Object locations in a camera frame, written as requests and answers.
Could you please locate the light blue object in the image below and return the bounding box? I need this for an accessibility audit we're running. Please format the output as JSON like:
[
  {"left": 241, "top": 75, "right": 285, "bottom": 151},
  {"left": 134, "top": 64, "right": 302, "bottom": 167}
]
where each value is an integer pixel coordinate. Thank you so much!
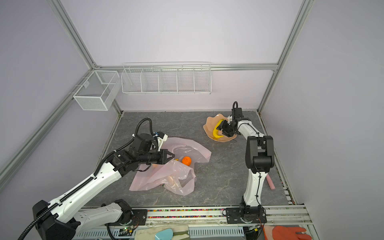
[{"left": 155, "top": 229, "right": 174, "bottom": 240}]

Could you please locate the orange tangerine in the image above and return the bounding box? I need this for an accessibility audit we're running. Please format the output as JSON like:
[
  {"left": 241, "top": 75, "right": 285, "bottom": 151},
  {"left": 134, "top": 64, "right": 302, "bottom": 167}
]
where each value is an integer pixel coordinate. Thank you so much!
[{"left": 182, "top": 156, "right": 192, "bottom": 166}]

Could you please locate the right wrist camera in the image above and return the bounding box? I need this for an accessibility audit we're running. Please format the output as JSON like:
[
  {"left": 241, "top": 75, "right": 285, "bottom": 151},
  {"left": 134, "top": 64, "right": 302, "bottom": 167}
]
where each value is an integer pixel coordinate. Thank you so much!
[{"left": 232, "top": 108, "right": 244, "bottom": 121}]

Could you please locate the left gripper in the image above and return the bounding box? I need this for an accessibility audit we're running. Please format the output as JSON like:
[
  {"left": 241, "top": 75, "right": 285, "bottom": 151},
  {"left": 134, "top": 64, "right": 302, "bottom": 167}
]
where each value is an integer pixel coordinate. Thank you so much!
[{"left": 138, "top": 148, "right": 175, "bottom": 165}]

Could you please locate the beige scalloped fruit bowl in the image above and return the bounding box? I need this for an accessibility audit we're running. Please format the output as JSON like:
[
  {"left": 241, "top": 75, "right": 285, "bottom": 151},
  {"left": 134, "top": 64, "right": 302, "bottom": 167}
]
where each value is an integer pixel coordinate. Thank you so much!
[{"left": 203, "top": 114, "right": 237, "bottom": 143}]

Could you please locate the yellow green banana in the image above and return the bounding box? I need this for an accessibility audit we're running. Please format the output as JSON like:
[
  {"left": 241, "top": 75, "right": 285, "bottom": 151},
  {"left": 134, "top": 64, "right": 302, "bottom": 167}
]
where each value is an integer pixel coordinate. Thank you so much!
[{"left": 213, "top": 119, "right": 224, "bottom": 140}]

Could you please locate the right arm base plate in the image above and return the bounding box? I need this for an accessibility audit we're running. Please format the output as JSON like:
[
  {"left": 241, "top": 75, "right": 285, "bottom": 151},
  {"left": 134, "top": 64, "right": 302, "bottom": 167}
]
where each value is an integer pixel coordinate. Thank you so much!
[{"left": 225, "top": 206, "right": 267, "bottom": 224}]

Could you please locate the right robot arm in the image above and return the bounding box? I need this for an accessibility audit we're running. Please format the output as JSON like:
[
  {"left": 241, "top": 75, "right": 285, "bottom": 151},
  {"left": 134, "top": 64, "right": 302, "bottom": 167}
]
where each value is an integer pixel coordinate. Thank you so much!
[{"left": 214, "top": 102, "right": 275, "bottom": 225}]

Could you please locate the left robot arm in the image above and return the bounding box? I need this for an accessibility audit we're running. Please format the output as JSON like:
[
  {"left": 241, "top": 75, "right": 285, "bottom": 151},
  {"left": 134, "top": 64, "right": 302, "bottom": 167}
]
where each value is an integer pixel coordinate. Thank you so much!
[{"left": 19, "top": 118, "right": 175, "bottom": 240}]

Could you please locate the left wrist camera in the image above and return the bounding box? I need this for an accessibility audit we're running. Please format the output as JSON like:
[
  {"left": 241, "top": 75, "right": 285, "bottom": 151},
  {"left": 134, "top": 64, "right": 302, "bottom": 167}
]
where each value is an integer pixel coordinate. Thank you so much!
[{"left": 155, "top": 132, "right": 168, "bottom": 147}]

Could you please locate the red rubber glove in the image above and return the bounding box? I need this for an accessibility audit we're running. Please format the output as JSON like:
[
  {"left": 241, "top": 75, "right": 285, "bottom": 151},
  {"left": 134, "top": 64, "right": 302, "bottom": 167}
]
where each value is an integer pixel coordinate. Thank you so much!
[{"left": 263, "top": 226, "right": 312, "bottom": 240}]

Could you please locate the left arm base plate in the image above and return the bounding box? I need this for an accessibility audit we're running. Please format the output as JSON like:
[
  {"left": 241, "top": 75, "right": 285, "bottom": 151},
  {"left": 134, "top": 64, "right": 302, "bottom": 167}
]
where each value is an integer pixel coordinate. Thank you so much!
[{"left": 109, "top": 209, "right": 148, "bottom": 227}]

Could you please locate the white mesh box basket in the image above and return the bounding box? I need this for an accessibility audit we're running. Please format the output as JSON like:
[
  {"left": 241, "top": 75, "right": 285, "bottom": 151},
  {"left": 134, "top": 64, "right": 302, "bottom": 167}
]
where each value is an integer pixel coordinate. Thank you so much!
[{"left": 73, "top": 70, "right": 121, "bottom": 111}]

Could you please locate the pink plastic bag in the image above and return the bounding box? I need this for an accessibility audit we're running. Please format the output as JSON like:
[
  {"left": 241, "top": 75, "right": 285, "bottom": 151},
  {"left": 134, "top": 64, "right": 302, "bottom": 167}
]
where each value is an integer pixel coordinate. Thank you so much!
[{"left": 129, "top": 138, "right": 212, "bottom": 196}]

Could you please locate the white wire shelf basket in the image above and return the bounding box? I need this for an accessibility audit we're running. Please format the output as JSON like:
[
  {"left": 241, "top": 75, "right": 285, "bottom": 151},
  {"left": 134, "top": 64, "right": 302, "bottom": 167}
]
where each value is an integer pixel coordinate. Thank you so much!
[{"left": 121, "top": 62, "right": 212, "bottom": 95}]

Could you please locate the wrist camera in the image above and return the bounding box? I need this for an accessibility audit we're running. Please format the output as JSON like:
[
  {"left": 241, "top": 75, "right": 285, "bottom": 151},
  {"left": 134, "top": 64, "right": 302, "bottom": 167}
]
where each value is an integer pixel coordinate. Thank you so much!
[
  {"left": 155, "top": 132, "right": 168, "bottom": 147},
  {"left": 232, "top": 108, "right": 244, "bottom": 121}
]

